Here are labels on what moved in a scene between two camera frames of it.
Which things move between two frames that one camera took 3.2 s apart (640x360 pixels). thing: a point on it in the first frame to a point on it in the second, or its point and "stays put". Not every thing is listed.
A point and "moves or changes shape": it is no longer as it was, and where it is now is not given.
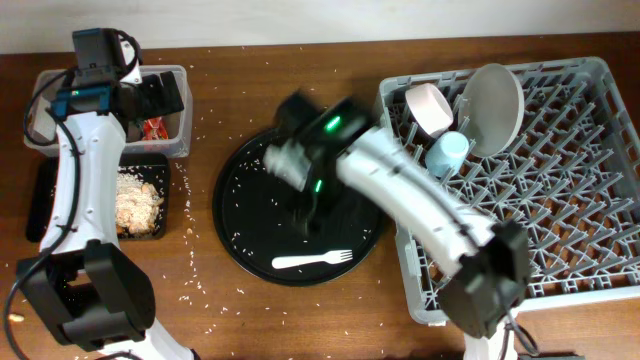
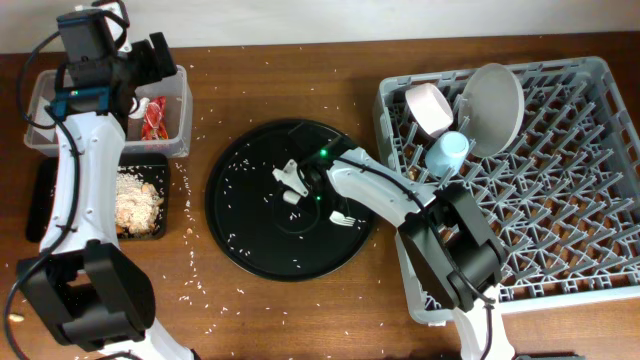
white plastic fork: x=285 y=262 moves or changes shape
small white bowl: x=427 y=109 stays put
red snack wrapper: x=155 y=128 stays put
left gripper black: x=166 y=103 to x=154 y=70
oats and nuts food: x=137 y=202 stays put
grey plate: x=491 y=108 stays put
